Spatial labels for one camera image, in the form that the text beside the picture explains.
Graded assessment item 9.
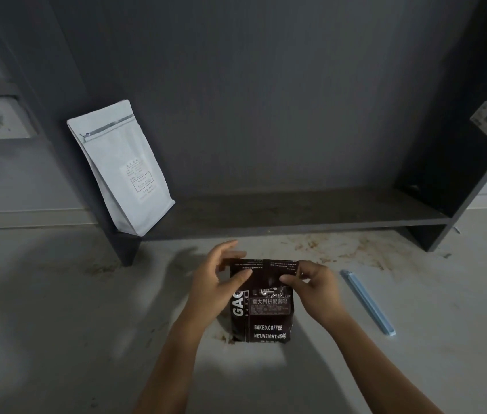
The person's left hand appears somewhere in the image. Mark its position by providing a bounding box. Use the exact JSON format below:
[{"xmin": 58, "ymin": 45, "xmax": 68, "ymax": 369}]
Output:
[{"xmin": 187, "ymin": 240, "xmax": 254, "ymax": 331}]

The white zip pouch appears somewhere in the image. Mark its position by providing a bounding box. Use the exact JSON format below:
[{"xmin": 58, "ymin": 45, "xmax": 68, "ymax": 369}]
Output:
[{"xmin": 66, "ymin": 99, "xmax": 176, "ymax": 237}]

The black coffee bag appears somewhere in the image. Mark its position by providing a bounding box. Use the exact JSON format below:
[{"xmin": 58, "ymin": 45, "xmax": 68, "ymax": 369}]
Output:
[{"xmin": 228, "ymin": 258, "xmax": 299, "ymax": 344}]

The person's right hand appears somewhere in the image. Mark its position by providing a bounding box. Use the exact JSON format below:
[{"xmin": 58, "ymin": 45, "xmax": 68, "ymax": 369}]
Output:
[{"xmin": 278, "ymin": 260, "xmax": 350, "ymax": 327}]

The white wall socket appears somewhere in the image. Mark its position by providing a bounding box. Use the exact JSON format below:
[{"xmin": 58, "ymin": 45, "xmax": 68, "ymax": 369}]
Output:
[{"xmin": 0, "ymin": 97, "xmax": 39, "ymax": 140}]

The person's left forearm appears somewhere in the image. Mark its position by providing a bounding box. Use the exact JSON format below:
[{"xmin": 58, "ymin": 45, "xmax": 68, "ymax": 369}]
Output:
[{"xmin": 133, "ymin": 310, "xmax": 215, "ymax": 414}]

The dark grey shelf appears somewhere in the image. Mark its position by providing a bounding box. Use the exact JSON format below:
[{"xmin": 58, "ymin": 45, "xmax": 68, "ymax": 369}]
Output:
[{"xmin": 0, "ymin": 0, "xmax": 487, "ymax": 267}]

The light blue sealing clip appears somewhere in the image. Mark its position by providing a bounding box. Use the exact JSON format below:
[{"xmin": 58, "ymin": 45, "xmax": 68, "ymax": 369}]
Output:
[{"xmin": 339, "ymin": 269, "xmax": 397, "ymax": 337}]

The person's right forearm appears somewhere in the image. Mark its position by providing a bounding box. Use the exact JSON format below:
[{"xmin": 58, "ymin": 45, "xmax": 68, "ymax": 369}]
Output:
[{"xmin": 324, "ymin": 312, "xmax": 445, "ymax": 414}]

